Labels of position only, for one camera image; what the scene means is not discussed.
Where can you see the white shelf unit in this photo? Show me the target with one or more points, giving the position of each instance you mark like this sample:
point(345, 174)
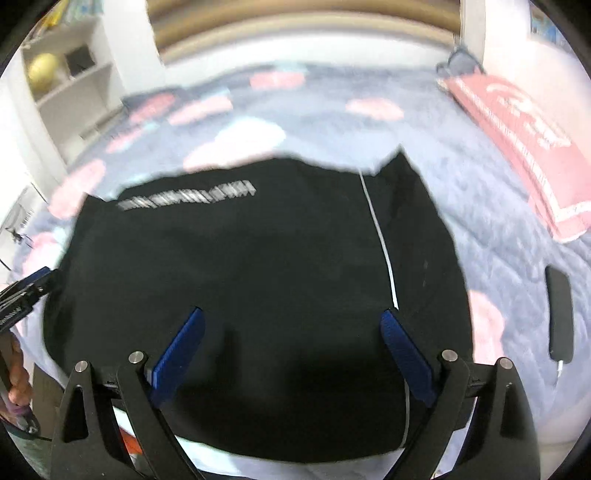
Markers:
point(69, 83)

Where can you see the grey blanket with pink clouds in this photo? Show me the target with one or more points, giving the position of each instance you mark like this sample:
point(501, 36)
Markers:
point(323, 115)

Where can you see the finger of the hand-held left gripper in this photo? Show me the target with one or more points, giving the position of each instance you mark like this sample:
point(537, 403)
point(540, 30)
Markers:
point(39, 277)

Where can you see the pink pillow with white print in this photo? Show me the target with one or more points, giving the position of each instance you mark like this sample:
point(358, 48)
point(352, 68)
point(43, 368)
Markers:
point(526, 147)

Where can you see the orange object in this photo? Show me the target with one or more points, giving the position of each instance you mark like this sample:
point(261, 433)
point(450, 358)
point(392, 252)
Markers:
point(133, 445)

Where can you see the person's left hand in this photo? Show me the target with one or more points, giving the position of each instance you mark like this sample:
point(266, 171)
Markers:
point(18, 374)

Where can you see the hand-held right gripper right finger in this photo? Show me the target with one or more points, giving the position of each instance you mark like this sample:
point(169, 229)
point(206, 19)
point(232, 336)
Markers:
point(406, 355)

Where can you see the black hooded jacket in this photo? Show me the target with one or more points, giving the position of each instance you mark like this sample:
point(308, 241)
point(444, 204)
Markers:
point(277, 277)

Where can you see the yellow ball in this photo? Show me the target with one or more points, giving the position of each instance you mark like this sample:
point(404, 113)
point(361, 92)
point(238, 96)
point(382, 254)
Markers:
point(41, 69)

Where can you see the wooden slatted headboard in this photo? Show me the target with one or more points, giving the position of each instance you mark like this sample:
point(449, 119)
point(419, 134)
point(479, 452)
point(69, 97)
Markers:
point(314, 18)

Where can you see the dark grey cushion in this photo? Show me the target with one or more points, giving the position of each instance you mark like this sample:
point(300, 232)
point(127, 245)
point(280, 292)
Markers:
point(458, 62)

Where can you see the colourful wall poster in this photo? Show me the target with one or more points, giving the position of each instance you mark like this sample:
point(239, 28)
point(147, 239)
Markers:
point(547, 23)

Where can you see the flat black phone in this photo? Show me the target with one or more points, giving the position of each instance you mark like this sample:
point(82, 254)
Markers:
point(559, 314)

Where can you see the white bed sheet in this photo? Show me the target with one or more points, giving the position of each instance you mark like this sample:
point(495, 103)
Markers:
point(286, 470)

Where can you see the small black box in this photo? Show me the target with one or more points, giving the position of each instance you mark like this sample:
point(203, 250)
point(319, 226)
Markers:
point(79, 60)

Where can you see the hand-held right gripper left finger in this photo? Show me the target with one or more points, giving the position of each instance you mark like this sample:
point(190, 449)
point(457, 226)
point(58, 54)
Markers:
point(181, 348)

